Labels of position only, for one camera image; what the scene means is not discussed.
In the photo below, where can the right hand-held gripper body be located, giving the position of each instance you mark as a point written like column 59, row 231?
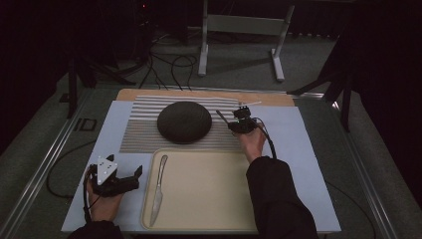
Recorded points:
column 245, row 126

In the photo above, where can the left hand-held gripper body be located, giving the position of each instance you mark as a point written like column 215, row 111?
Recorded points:
column 106, row 171

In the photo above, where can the silver table knife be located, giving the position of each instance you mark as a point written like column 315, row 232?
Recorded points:
column 158, row 195

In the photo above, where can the dark round plate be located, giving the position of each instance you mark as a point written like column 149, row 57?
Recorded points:
column 184, row 122

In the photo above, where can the beige tray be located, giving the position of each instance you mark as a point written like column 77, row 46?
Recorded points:
column 205, row 191

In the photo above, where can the person's right hand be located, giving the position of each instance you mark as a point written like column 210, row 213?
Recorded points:
column 253, row 142

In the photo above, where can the person's left hand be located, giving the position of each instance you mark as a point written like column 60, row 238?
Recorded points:
column 104, row 207

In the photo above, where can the striped placemat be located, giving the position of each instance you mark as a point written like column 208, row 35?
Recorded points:
column 139, row 139

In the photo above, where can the light blue table sheet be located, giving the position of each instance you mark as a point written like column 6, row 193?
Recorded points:
column 292, row 139

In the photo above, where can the black tripod stand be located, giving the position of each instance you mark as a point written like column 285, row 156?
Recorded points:
column 72, row 86

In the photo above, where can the black angled stand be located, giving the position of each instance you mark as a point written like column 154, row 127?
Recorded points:
column 345, row 109

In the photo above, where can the grey metal stand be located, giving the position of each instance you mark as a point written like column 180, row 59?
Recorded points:
column 244, row 25

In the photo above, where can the aluminium floor rail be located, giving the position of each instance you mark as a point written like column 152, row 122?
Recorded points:
column 365, row 186
column 40, row 172

